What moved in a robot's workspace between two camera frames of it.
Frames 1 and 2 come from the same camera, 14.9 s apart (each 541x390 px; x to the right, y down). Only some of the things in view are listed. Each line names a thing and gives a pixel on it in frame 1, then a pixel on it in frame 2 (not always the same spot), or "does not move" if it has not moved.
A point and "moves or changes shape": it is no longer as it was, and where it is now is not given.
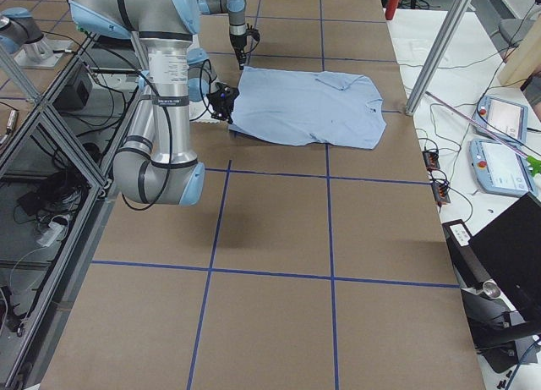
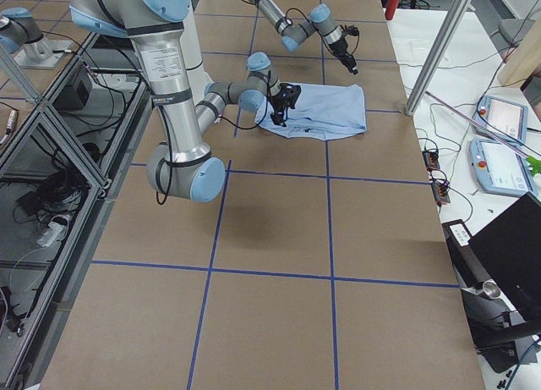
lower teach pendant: (499, 169) does not move
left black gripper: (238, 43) -> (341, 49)
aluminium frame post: (442, 47) does not move
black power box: (72, 98) does not move
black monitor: (510, 249) does not move
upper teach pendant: (503, 118) does not move
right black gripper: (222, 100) -> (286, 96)
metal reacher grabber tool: (534, 162) does not move
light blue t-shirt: (318, 107) moves or changes shape
